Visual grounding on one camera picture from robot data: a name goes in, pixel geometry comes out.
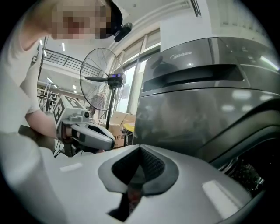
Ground person's left hand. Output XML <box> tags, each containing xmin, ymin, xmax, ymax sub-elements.
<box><xmin>62</xmin><ymin>126</ymin><xmax>73</xmax><ymax>144</ymax></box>

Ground black metal railing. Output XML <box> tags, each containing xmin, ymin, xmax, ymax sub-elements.
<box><xmin>43</xmin><ymin>49</ymin><xmax>92</xmax><ymax>76</ymax></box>

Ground person's left forearm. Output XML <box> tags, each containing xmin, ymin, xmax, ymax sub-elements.
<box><xmin>25</xmin><ymin>109</ymin><xmax>59</xmax><ymax>140</ymax></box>

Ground yellow lid trash bin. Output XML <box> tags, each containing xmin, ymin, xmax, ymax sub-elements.
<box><xmin>121</xmin><ymin>122</ymin><xmax>137</xmax><ymax>146</ymax></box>

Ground large printed cardboard box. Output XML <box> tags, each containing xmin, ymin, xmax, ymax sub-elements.
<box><xmin>108</xmin><ymin>123</ymin><xmax>127</xmax><ymax>150</ymax></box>

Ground black head-mounted camera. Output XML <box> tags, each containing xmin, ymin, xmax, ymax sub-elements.
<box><xmin>106</xmin><ymin>0</ymin><xmax>133</xmax><ymax>42</ymax></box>

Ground small plain cardboard box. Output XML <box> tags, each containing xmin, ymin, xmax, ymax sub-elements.
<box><xmin>110</xmin><ymin>111</ymin><xmax>137</xmax><ymax>126</ymax></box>

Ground dark grey washing machine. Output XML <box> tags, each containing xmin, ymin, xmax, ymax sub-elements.
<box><xmin>132</xmin><ymin>36</ymin><xmax>280</xmax><ymax>204</ymax></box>

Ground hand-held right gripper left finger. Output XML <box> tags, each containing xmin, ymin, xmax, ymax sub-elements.
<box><xmin>42</xmin><ymin>144</ymin><xmax>140</xmax><ymax>224</ymax></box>

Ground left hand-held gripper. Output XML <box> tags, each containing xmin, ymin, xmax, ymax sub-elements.
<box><xmin>53</xmin><ymin>94</ymin><xmax>116</xmax><ymax>151</ymax></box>

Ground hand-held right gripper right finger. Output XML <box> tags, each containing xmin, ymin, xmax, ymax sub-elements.
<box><xmin>131</xmin><ymin>144</ymin><xmax>259</xmax><ymax>224</ymax></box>

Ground person's head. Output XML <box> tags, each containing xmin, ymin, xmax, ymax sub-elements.
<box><xmin>24</xmin><ymin>0</ymin><xmax>116</xmax><ymax>51</ymax></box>

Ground black standing fan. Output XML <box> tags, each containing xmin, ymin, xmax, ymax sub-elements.
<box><xmin>79</xmin><ymin>47</ymin><xmax>127</xmax><ymax>132</ymax></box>

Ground glass door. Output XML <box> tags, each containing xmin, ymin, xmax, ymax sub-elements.
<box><xmin>115</xmin><ymin>28</ymin><xmax>162</xmax><ymax>114</ymax></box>

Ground person's white shirt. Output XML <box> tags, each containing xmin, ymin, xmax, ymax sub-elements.
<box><xmin>0</xmin><ymin>39</ymin><xmax>44</xmax><ymax>136</ymax></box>

